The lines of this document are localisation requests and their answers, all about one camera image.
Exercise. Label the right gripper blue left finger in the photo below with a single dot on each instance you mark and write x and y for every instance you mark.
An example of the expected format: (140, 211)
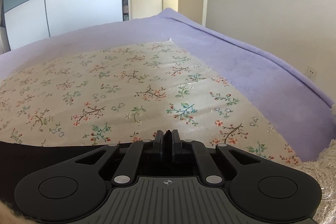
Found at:
(158, 145)

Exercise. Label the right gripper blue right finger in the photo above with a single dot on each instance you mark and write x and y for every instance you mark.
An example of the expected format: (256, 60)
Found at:
(175, 143)

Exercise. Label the black pants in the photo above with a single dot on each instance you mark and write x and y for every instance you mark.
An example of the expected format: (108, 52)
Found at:
(18, 160)

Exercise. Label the floral bed cloth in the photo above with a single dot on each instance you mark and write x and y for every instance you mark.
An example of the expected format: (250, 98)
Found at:
(127, 94)

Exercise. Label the white wall socket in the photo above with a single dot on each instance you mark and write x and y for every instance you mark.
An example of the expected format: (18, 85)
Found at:
(311, 73)

